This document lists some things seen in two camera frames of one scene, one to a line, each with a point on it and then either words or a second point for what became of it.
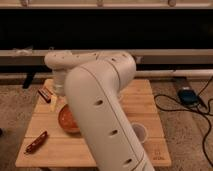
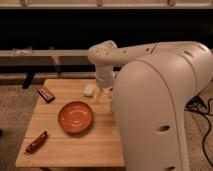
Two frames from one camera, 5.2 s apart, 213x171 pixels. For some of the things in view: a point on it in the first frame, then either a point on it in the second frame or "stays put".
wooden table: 45,144 stays put
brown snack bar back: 45,94 stays put
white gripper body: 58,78 to 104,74
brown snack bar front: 36,143 stays put
